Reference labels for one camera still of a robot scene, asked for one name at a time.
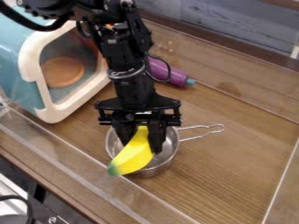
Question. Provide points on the clear acrylic barrier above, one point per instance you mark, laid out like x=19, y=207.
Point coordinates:
x=77, y=177
x=283, y=208

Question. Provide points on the orange microwave turntable plate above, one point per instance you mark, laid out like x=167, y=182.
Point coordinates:
x=62, y=71

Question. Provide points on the blue white toy microwave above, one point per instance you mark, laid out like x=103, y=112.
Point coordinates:
x=15, y=58

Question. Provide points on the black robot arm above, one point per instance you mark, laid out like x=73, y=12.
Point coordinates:
x=123, y=42

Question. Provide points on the clear acrylic right barrier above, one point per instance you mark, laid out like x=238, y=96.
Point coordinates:
x=283, y=208

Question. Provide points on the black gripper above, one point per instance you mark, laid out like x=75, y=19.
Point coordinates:
x=138, y=106

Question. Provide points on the clear acrylic front barrier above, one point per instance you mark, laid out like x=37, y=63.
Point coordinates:
x=77, y=177

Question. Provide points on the purple toy eggplant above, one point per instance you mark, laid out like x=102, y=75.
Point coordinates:
x=162, y=72

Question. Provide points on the yellow toy banana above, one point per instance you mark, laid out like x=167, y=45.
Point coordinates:
x=135, y=155

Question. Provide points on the silver metal pot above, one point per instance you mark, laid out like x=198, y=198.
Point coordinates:
x=162, y=160

